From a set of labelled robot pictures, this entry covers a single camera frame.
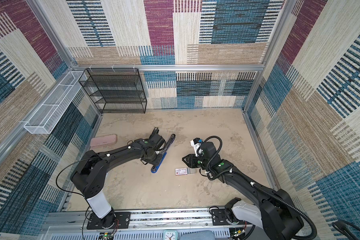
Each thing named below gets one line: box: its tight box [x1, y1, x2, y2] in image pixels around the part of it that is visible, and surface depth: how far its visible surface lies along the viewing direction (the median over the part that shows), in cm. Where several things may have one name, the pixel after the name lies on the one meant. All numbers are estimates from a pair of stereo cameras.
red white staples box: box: [175, 167, 196, 176], surface depth 90 cm
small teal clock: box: [163, 230, 178, 240], surface depth 70 cm
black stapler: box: [149, 127, 158, 139], surface depth 107 cm
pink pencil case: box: [90, 134, 117, 148], surface depth 103 cm
